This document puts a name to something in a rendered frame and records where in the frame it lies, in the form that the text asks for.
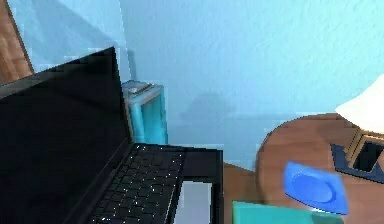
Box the black laptop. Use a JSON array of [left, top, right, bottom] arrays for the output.
[[0, 46, 224, 224]]

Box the light blue bin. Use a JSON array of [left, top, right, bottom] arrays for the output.
[[121, 79, 169, 146]]

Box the round brown wooden table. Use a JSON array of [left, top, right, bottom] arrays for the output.
[[255, 112, 384, 224]]

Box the blue square plate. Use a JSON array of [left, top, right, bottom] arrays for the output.
[[283, 161, 349, 216]]

